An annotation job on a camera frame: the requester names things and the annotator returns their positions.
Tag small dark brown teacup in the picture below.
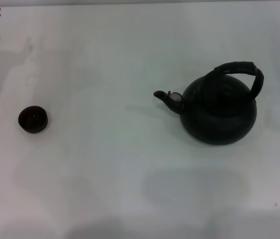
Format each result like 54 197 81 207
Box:
18 105 49 133

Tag black round teapot with handle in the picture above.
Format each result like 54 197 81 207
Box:
153 61 265 146

